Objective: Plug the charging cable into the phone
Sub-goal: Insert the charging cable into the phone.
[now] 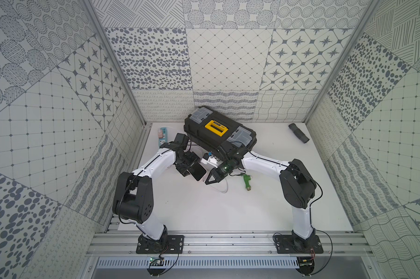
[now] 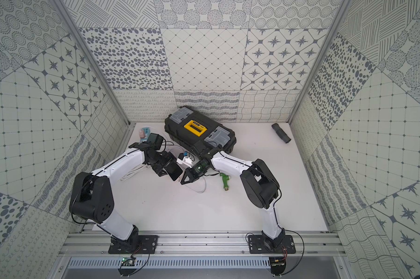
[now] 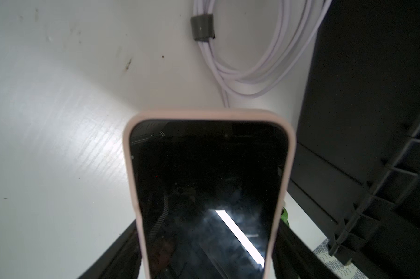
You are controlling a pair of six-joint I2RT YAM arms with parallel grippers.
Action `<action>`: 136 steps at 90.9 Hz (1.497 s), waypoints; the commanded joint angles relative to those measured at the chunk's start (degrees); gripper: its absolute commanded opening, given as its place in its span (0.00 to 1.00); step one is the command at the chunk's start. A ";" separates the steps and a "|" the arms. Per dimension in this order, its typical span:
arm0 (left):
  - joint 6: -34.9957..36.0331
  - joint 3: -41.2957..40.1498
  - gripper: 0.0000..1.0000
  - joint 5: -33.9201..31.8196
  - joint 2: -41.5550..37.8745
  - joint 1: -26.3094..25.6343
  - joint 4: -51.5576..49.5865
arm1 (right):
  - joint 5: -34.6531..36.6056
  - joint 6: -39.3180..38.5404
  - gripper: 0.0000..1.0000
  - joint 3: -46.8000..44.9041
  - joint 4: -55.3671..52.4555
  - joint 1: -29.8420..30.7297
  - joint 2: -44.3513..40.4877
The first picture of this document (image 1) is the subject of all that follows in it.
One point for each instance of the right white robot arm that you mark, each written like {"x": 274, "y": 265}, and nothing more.
{"x": 297, "y": 185}

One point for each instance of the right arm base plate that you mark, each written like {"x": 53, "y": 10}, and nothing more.
{"x": 293, "y": 244}

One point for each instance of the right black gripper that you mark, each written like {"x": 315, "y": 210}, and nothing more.
{"x": 216, "y": 175}

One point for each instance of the black cylindrical object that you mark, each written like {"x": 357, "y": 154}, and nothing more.
{"x": 298, "y": 133}

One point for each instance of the black toolbox with yellow handle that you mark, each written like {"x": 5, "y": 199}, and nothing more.
{"x": 219, "y": 134}

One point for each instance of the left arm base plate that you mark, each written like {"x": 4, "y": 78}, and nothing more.
{"x": 165, "y": 245}

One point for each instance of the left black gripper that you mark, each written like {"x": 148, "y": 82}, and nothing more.
{"x": 190, "y": 164}

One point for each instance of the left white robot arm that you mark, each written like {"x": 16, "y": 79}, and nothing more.
{"x": 133, "y": 201}

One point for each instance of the green plastic fitting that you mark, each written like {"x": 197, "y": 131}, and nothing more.
{"x": 247, "y": 179}

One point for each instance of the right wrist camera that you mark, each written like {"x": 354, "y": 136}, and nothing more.
{"x": 209, "y": 161}

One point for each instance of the aluminium mounting rail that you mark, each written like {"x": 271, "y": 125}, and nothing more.
{"x": 125, "y": 243}

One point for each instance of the black smartphone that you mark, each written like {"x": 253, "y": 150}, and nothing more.
{"x": 197, "y": 171}

